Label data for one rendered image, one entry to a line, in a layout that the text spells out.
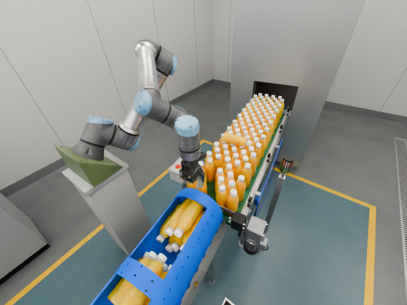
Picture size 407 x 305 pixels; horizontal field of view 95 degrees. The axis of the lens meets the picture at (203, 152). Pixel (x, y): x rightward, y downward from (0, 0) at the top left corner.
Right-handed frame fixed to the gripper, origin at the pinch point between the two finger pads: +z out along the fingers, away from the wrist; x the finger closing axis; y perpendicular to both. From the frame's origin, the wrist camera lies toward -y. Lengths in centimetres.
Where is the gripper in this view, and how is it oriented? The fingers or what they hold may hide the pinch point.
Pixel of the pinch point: (195, 183)
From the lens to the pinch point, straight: 95.5
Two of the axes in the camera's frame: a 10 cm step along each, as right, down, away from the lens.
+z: 0.4, 7.8, 6.3
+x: 8.8, 2.7, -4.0
